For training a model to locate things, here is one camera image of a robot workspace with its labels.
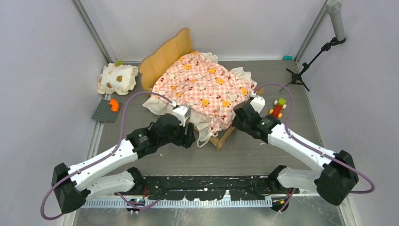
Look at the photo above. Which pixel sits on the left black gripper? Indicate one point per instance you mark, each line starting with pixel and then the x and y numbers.
pixel 185 140

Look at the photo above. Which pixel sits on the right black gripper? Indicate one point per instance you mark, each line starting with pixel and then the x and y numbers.
pixel 236 123

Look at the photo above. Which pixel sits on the pink checkered duck mattress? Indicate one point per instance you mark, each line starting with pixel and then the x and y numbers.
pixel 209 89

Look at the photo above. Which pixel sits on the wooden pet bed frame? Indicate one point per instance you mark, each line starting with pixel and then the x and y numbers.
pixel 153 66

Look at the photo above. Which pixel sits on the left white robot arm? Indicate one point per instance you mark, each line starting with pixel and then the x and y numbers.
pixel 76 184

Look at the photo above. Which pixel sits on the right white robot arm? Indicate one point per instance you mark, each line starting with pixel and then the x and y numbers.
pixel 332 181

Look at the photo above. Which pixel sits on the red toy block car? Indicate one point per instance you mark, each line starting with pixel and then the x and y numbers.
pixel 279 105

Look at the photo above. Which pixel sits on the orange curved toy block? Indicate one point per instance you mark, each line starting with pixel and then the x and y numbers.
pixel 114 105

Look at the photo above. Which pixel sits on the black microphone stand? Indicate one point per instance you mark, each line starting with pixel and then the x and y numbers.
pixel 296 78

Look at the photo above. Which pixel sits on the grey building baseplate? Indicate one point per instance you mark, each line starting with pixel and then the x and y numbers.
pixel 103 112

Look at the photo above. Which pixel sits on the white ruffled pillow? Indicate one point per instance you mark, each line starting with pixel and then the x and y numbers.
pixel 120 79

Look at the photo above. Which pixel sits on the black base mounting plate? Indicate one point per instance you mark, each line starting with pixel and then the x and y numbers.
pixel 207 188

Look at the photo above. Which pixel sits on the teal small block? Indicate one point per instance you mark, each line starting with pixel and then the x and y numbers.
pixel 289 58

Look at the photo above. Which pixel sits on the grey microphone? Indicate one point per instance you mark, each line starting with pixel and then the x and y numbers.
pixel 333 8

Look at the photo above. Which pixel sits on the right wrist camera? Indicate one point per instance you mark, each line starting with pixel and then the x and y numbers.
pixel 257 103

